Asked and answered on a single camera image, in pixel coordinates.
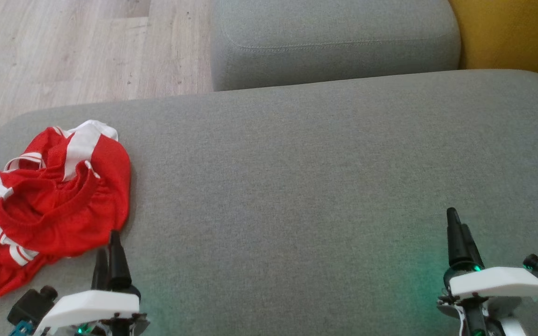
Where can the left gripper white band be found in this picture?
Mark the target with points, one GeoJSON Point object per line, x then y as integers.
{"type": "Point", "coordinates": [91, 305]}

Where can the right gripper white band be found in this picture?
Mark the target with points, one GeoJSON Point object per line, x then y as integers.
{"type": "Point", "coordinates": [498, 282]}

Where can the red and white sports jersey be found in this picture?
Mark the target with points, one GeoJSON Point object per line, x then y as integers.
{"type": "Point", "coordinates": [59, 205]}

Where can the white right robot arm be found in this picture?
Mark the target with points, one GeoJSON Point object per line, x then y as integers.
{"type": "Point", "coordinates": [513, 327]}

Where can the grey fabric sofa seat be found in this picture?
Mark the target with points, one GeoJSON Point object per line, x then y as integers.
{"type": "Point", "coordinates": [306, 186]}

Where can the yellow upholstered cushion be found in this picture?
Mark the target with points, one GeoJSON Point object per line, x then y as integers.
{"type": "Point", "coordinates": [516, 32]}

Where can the grey fabric sofa block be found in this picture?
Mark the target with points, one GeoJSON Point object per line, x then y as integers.
{"type": "Point", "coordinates": [334, 42]}

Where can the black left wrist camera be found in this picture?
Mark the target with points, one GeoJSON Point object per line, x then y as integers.
{"type": "Point", "coordinates": [33, 303]}

